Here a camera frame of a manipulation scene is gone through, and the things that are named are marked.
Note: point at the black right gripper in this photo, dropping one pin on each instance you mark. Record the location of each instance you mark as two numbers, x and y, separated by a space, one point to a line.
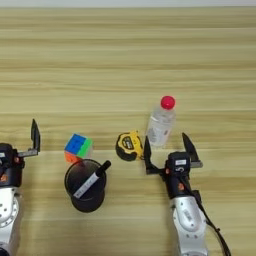
178 186

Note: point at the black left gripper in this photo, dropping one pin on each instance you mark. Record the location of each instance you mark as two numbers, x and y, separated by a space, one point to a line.
11 176

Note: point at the clear bottle with red cap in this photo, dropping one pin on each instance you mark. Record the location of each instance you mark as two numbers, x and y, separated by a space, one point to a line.
160 128

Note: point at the colourful puzzle cube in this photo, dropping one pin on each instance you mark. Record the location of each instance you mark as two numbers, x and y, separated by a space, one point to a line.
78 146

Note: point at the black white marker pen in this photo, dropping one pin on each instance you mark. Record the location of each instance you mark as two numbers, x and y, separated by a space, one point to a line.
88 183

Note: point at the black mesh pen cup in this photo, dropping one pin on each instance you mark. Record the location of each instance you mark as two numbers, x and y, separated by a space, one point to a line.
87 201

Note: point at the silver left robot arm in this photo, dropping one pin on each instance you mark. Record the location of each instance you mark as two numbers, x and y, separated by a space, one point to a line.
8 213

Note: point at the labelled box on right gripper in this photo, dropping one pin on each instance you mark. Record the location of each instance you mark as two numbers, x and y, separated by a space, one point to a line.
179 158

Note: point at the labelled box on gripper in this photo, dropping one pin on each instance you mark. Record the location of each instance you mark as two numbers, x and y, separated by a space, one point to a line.
6 150
179 158

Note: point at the labelled box on left gripper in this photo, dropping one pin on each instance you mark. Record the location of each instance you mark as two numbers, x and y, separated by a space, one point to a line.
6 150

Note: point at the yellow black tape measure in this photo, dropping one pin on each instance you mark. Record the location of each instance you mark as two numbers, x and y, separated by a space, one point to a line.
128 146

